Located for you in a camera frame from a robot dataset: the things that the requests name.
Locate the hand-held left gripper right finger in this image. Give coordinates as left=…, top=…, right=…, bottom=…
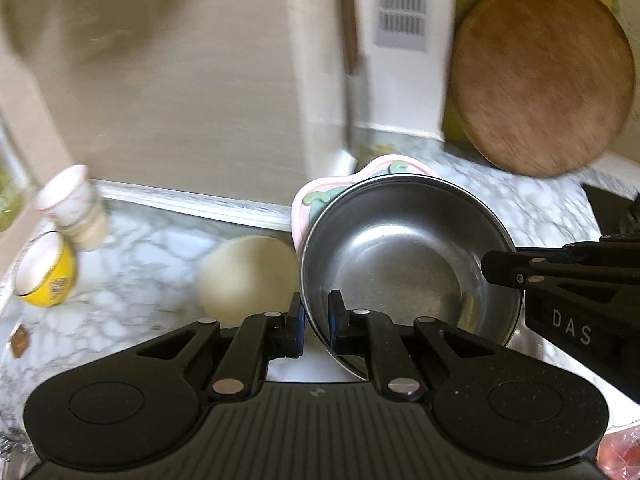
left=327, top=289, right=507, bottom=405

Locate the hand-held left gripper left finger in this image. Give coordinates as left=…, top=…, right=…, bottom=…
left=135, top=292, right=307, bottom=407

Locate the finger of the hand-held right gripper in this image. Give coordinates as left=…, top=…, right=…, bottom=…
left=480, top=239, right=640, bottom=292

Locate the stainless steel bowl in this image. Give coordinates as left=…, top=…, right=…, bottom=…
left=298, top=173, right=524, bottom=382

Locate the pink bear-shaped plate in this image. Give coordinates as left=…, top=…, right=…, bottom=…
left=290, top=154, right=442, bottom=257

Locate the black stove top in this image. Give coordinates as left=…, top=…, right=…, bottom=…
left=581, top=182, right=640, bottom=242

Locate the pink translucent thing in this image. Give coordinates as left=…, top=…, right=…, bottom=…
left=597, top=427, right=640, bottom=480

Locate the round wooden cutting board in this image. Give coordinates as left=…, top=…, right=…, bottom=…
left=449, top=0, right=636, bottom=179

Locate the beige cup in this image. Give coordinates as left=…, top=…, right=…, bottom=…
left=59, top=194, right=109, bottom=254

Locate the yellow enamel bowl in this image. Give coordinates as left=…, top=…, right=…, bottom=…
left=12, top=229, right=79, bottom=309

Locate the white floral cup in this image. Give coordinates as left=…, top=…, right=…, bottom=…
left=34, top=163, right=96, bottom=227

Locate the small brown thing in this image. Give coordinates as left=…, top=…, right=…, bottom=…
left=10, top=324, right=30, bottom=359

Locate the grey vent grille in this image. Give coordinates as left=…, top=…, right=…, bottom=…
left=374, top=0, right=431, bottom=54

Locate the wooden-handled knife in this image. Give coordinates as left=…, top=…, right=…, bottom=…
left=338, top=0, right=371, bottom=157

